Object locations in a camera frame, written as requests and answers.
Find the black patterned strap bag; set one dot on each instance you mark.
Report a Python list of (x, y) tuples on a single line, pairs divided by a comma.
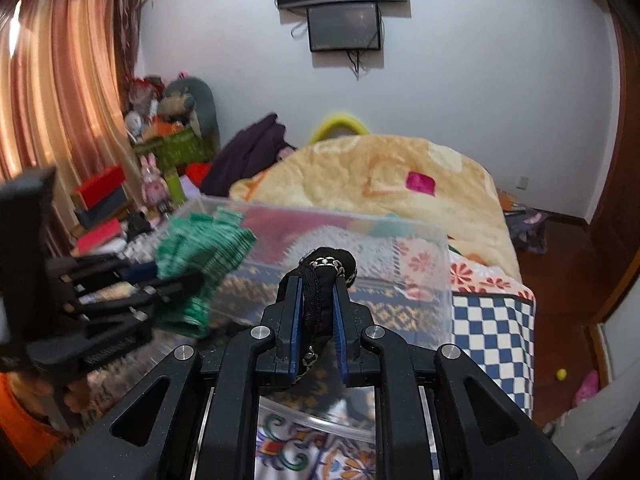
[(318, 271)]

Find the dark purple garment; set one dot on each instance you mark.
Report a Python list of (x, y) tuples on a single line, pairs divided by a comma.
[(251, 151)]

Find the green knitted cloth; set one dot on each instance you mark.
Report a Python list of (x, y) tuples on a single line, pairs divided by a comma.
[(213, 245)]

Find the beige floral blanket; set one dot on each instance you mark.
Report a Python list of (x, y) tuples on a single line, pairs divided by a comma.
[(393, 176)]

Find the clear plastic storage box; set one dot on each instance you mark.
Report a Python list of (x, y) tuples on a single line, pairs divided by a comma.
[(395, 268)]

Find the grey plush toy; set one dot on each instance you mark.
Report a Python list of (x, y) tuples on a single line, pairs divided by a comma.
[(190, 100)]

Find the pink rabbit figurine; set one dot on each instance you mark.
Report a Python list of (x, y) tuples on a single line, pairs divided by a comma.
[(154, 189)]

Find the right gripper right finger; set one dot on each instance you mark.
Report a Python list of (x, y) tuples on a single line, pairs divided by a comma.
[(437, 413)]

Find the pink striped curtain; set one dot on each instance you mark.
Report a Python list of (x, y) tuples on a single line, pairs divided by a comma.
[(66, 70)]

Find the left hand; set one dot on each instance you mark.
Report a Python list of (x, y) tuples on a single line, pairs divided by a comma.
[(28, 388)]

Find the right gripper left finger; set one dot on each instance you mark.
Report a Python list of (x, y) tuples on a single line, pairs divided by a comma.
[(195, 414)]

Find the green cardboard box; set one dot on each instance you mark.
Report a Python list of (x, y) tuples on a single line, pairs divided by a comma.
[(178, 148)]

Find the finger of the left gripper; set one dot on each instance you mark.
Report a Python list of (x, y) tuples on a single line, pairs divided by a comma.
[(171, 290), (139, 272)]

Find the grey pink bag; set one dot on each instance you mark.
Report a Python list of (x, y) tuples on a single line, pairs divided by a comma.
[(527, 230)]

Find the yellow ball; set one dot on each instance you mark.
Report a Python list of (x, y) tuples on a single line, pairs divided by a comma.
[(561, 374)]

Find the white wall socket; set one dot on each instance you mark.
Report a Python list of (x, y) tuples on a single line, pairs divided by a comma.
[(522, 183)]

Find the red gift box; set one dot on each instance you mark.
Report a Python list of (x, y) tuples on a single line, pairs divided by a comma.
[(97, 187)]

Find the small wall monitor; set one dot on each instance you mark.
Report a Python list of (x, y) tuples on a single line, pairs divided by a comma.
[(344, 27)]

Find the wooden door frame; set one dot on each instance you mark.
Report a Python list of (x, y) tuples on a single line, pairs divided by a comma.
[(614, 229)]

